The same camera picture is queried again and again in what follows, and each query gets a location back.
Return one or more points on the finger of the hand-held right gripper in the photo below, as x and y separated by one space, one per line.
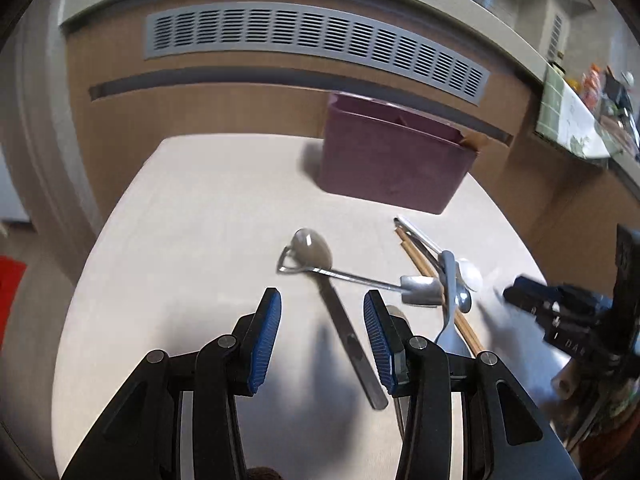
535 287
527 305

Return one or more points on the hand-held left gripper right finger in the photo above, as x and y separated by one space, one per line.
376 340

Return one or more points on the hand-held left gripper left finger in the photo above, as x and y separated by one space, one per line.
265 340

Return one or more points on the white ceramic spoon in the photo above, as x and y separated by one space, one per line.
472 275

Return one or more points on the shovel-shaped metal spoon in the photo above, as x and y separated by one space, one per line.
422 290

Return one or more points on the grey metal fork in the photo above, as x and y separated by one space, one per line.
447 270

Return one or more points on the wooden chopstick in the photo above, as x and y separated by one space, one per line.
409 256
416 255

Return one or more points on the purple utensil container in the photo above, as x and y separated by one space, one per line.
390 165

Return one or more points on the person's patterned clothing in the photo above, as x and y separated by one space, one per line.
610 425

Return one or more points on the brown curved piece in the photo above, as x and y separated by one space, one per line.
474 142

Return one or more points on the white printed paper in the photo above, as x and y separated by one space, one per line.
580 120

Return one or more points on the green checkered cloth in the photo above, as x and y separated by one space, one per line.
547 110

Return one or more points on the black device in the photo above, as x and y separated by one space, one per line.
617 94

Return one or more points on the orange bottle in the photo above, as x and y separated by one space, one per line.
592 82

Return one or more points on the red object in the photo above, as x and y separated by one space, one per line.
11 280

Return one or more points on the long grey vent grille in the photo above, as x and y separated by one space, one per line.
310 35

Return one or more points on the small wall vent grille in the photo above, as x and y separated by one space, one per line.
556 35

